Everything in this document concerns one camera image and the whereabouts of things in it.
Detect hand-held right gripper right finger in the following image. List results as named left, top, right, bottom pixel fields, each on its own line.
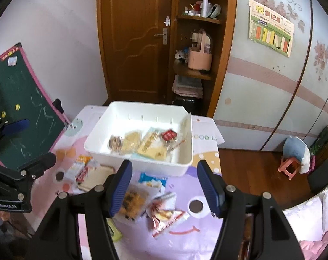
left=197, top=159, right=302, bottom=260

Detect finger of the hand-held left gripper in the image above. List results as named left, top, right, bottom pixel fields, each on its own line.
left=6, top=152, right=57, bottom=188
left=0, top=118, right=30, bottom=143

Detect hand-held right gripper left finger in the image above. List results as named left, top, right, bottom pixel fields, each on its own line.
left=26, top=159, right=133, bottom=260

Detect clear packet of golden bread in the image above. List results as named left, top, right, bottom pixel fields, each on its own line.
left=118, top=183, right=160, bottom=224

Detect brown paper snack packet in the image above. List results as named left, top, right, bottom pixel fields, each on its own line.
left=77, top=164, right=116, bottom=193

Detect white plastic bin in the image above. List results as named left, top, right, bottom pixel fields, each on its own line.
left=84, top=101, right=194, bottom=177

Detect red white bread packet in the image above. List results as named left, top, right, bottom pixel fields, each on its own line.
left=146, top=192, right=190, bottom=240

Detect cartoon printed mat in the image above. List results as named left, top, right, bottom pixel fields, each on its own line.
left=49, top=106, right=225, bottom=260

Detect blue and white snack packet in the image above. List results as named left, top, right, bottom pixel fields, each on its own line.
left=139, top=172, right=167, bottom=193

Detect yellow green snack packet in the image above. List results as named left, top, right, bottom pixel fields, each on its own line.
left=106, top=217, right=123, bottom=243

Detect orange and white snack packet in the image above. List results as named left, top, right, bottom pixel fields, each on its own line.
left=64, top=155, right=94, bottom=181

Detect black chalkboard clamp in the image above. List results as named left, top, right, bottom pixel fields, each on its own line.
left=53, top=99, right=66, bottom=117

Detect clear brown cookie packet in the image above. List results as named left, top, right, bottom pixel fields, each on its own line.
left=108, top=135, right=124, bottom=152

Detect beige cracker packet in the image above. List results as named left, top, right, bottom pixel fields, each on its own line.
left=120, top=130, right=143, bottom=155

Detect yellow flat snack packet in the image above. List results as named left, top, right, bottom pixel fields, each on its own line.
left=137, top=128, right=171, bottom=161

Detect clear packet with stick snack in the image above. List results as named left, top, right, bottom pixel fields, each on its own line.
left=165, top=138, right=187, bottom=153

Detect small red snack packet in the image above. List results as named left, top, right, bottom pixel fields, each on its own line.
left=161, top=130, right=177, bottom=143

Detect pink plastic stool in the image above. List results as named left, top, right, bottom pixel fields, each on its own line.
left=278, top=156, right=300, bottom=181

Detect black bag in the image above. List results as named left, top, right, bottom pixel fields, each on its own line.
left=172, top=95, right=202, bottom=114

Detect white pillow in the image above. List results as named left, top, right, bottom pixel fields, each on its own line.
left=282, top=181, right=328, bottom=243

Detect folded towels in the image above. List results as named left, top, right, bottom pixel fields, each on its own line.
left=172, top=74, right=204, bottom=99

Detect black box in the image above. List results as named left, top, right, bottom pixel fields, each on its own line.
left=307, top=158, right=328, bottom=194

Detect floral wardrobe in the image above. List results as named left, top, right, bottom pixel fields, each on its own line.
left=207, top=0, right=328, bottom=153

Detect pink blanket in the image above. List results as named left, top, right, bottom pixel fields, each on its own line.
left=298, top=226, right=328, bottom=260

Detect wooden corner shelf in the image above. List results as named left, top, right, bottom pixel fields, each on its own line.
left=167, top=0, right=238, bottom=117

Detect pink basket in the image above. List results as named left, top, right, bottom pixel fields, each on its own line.
left=187, top=31, right=214, bottom=71

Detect small stuffed toys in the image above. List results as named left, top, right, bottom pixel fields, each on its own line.
left=175, top=47, right=189, bottom=63

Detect wooden door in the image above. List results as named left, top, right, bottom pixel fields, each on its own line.
left=97, top=0, right=178, bottom=106

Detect group of bottles and jars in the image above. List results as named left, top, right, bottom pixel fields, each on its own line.
left=183, top=0, right=222, bottom=19

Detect green chalkboard with pink frame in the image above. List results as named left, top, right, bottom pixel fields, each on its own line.
left=0, top=42, right=70, bottom=170

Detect metal door handle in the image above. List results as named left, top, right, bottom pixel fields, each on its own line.
left=154, top=28, right=169, bottom=45

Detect wall poster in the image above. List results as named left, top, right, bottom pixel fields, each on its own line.
left=248, top=0, right=295, bottom=58

